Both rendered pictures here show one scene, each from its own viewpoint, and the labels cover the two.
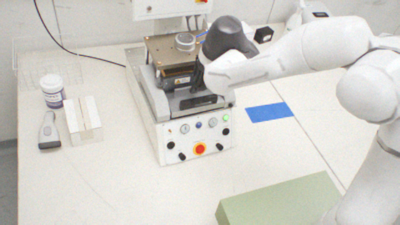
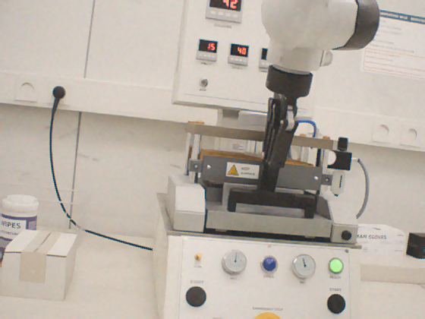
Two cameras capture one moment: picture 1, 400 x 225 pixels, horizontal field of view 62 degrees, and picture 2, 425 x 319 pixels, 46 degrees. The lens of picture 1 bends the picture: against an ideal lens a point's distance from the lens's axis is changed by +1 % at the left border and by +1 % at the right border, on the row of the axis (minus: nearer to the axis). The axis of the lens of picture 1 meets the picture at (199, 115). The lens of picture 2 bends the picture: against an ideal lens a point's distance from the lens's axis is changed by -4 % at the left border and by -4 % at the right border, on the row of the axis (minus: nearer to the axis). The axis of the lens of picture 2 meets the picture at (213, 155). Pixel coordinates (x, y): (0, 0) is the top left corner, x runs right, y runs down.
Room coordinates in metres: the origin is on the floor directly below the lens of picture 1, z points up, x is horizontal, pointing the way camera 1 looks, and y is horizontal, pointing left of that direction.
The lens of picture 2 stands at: (0.01, -0.22, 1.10)
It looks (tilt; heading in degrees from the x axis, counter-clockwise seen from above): 3 degrees down; 22
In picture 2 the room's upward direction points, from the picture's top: 7 degrees clockwise
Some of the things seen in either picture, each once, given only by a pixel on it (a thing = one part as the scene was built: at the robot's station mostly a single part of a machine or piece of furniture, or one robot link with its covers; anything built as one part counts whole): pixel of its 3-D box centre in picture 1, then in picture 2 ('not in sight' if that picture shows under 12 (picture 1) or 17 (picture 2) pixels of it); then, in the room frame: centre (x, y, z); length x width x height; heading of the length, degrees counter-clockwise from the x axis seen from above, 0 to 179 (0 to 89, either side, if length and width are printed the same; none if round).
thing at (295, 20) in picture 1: (294, 23); not in sight; (1.69, -0.42, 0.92); 0.09 x 0.08 x 0.25; 2
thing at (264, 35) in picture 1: (263, 35); (424, 245); (1.66, -0.27, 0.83); 0.09 x 0.06 x 0.07; 131
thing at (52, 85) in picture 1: (54, 92); (18, 228); (0.92, 0.62, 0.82); 0.09 x 0.09 x 0.15
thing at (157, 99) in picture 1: (154, 92); (183, 200); (0.90, 0.19, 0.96); 0.25 x 0.05 x 0.07; 31
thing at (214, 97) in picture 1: (199, 101); (272, 203); (0.87, 0.01, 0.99); 0.15 x 0.02 x 0.04; 121
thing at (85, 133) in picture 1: (83, 120); (42, 262); (0.83, 0.46, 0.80); 0.19 x 0.13 x 0.09; 28
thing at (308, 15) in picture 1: (310, 23); not in sight; (1.80, -0.53, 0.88); 0.25 x 0.20 x 0.17; 22
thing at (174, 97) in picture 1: (185, 81); (253, 201); (0.99, 0.08, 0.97); 0.30 x 0.22 x 0.08; 31
